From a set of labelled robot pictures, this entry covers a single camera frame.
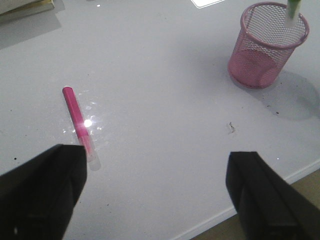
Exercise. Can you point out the pink marker pen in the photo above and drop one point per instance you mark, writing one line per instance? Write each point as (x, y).
(81, 131)

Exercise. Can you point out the green marker pen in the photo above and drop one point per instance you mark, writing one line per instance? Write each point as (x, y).
(292, 13)

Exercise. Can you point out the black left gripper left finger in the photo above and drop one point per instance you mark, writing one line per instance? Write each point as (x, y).
(37, 198)

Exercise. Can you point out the pink mesh pen holder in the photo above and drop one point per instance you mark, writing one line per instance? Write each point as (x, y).
(267, 39)

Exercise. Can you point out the bottom book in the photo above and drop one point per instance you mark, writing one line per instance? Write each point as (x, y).
(25, 7)

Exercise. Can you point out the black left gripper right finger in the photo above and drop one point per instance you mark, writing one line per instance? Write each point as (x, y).
(268, 207)

